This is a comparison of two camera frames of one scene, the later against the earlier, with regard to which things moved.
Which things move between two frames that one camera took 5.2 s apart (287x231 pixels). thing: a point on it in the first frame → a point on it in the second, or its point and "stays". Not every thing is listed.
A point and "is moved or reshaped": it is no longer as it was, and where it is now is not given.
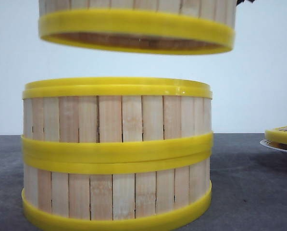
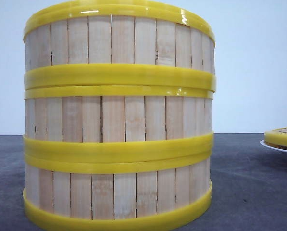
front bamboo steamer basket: [115, 189] stays
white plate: [262, 142] stays
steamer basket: [138, 27] is moved or reshaped
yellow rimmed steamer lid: [284, 137] stays
